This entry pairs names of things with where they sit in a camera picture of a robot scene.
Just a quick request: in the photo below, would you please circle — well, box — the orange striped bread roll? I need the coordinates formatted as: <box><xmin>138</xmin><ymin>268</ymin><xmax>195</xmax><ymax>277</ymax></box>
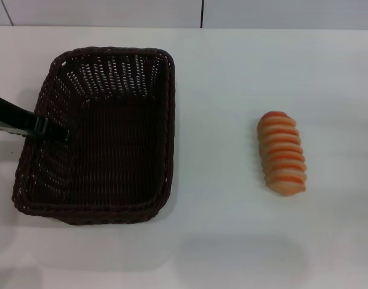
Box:
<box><xmin>257</xmin><ymin>110</ymin><xmax>308</xmax><ymax>197</ymax></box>

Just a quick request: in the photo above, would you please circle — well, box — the dark brown wicker basket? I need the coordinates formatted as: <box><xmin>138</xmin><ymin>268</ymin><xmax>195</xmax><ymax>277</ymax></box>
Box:
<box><xmin>11</xmin><ymin>46</ymin><xmax>176</xmax><ymax>226</ymax></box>

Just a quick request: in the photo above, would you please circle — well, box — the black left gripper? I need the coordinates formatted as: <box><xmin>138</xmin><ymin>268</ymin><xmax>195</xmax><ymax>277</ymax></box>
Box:
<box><xmin>0</xmin><ymin>93</ymin><xmax>71</xmax><ymax>143</ymax></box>

